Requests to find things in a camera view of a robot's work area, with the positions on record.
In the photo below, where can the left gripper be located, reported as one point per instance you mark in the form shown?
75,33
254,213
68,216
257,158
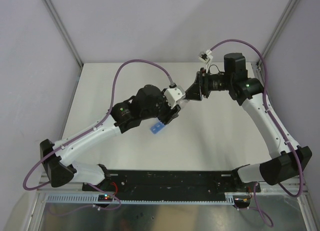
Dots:
170,113

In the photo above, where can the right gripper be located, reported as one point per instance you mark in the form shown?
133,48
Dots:
194,92

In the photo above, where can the blue pill organizer box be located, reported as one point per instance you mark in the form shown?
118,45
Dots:
157,127

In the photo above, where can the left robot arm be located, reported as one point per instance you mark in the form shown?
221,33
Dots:
149,102

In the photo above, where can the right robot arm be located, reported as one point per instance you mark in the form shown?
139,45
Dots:
288,158

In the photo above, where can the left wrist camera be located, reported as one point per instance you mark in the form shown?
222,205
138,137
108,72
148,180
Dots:
175,96

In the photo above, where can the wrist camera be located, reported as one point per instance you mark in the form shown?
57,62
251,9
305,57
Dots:
206,57
175,96

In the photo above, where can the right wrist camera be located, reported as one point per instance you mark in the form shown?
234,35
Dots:
206,57

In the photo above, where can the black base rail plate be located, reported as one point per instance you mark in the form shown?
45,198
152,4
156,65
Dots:
175,185

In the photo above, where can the right aluminium frame post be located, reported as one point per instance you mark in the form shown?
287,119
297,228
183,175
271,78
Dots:
280,26

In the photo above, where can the aluminium frame post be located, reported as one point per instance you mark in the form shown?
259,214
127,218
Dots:
280,26
52,11

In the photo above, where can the grey cable duct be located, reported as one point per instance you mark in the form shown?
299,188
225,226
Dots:
226,199

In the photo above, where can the left aluminium frame post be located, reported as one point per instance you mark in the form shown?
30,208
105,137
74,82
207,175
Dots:
52,11

